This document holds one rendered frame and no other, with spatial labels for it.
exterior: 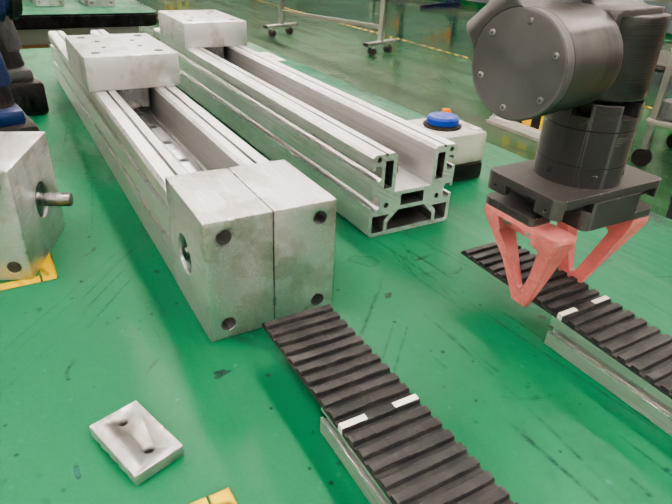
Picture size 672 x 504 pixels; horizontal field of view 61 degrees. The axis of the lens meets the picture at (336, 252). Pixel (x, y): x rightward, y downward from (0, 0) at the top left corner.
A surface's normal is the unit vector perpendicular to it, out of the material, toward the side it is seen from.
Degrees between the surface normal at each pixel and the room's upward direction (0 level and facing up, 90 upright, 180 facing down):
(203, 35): 90
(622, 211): 90
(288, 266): 90
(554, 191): 0
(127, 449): 0
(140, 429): 0
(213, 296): 90
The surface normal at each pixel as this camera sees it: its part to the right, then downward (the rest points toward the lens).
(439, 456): 0.04, -0.87
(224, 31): 0.49, 0.44
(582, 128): -0.47, 0.41
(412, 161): -0.87, 0.21
